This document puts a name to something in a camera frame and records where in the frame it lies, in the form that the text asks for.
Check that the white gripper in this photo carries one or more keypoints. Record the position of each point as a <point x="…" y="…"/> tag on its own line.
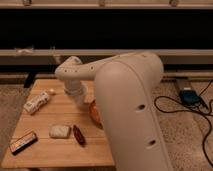
<point x="78" y="96"/>

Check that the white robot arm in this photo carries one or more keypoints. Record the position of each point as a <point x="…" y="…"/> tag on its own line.
<point x="122" y="90"/>

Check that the orange ceramic bowl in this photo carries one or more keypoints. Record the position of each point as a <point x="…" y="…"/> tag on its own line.
<point x="93" y="112"/>

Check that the white plastic bottle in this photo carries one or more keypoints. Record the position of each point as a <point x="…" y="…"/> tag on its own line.
<point x="35" y="103"/>

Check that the dark brown oblong item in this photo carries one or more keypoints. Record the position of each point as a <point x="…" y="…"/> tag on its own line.
<point x="78" y="135"/>

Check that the wooden table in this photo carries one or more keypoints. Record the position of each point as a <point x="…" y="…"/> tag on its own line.
<point x="58" y="153"/>

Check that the white sponge block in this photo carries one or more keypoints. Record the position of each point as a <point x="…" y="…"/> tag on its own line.
<point x="59" y="131"/>

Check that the dark candy bar box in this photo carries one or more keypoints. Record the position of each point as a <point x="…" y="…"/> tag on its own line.
<point x="23" y="142"/>

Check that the blue power adapter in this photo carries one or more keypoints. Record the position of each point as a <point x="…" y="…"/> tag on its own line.
<point x="189" y="97"/>

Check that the grey metal rail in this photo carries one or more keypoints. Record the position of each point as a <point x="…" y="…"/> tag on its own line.
<point x="170" y="57"/>

